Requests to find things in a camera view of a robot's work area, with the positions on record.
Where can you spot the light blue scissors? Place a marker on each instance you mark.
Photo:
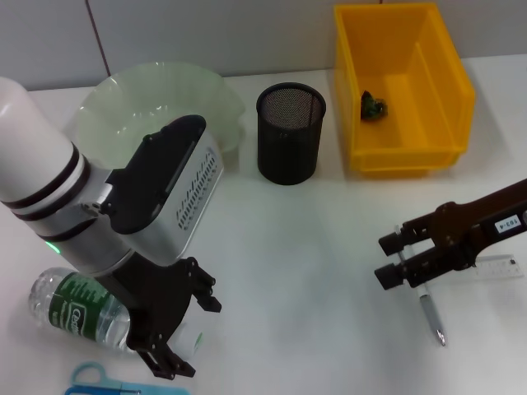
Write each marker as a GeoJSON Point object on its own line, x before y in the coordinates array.
{"type": "Point", "coordinates": [86, 370]}

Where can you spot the pale green wavy glass bowl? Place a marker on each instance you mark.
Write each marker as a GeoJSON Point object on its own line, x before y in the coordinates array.
{"type": "Point", "coordinates": [164, 94]}

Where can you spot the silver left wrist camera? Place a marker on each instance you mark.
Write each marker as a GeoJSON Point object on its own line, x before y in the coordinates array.
{"type": "Point", "coordinates": [177, 197]}

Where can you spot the silver ballpoint pen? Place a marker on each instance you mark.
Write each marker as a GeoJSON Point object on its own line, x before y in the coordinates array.
{"type": "Point", "coordinates": [432, 317]}

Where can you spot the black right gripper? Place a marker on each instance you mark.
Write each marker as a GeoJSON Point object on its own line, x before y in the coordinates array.
{"type": "Point", "coordinates": [486, 218]}

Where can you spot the yellow plastic bin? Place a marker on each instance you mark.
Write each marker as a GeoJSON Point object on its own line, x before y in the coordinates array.
{"type": "Point", "coordinates": [428, 123]}

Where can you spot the transparent plastic ruler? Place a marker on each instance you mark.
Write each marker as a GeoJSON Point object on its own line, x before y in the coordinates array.
{"type": "Point", "coordinates": [498, 267]}

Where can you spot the clear green-label water bottle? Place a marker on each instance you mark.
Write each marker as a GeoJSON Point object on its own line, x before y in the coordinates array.
{"type": "Point", "coordinates": [70, 304]}

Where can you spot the black mesh pen holder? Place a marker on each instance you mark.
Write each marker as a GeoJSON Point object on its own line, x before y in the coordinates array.
{"type": "Point", "coordinates": [288, 144]}

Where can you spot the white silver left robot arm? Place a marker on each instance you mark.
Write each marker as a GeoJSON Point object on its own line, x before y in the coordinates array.
{"type": "Point", "coordinates": [33, 156]}

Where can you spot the green plastic wrapper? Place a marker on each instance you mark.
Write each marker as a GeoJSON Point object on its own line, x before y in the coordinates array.
{"type": "Point", "coordinates": [372, 107]}

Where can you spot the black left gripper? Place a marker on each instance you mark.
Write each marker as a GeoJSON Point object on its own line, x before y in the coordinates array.
{"type": "Point", "coordinates": [160, 300]}

